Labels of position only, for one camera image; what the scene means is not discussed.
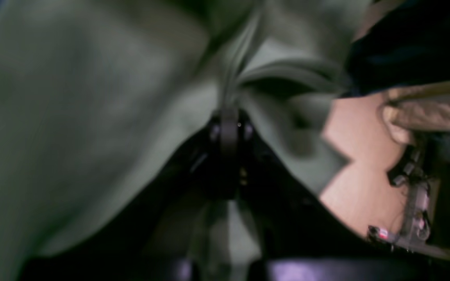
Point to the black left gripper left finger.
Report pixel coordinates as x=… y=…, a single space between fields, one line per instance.
x=148 y=239

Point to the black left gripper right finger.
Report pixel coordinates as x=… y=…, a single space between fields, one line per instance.
x=300 y=240

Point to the sage green T-shirt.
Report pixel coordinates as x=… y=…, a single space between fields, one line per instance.
x=96 y=95

